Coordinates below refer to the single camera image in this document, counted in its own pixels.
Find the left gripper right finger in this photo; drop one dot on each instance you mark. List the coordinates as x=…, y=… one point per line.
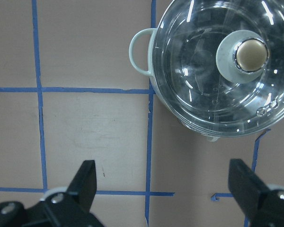
x=262, y=204

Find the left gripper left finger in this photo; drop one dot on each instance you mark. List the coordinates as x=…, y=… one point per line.
x=59, y=207

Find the glass pot lid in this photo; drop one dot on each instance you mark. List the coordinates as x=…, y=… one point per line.
x=218, y=65

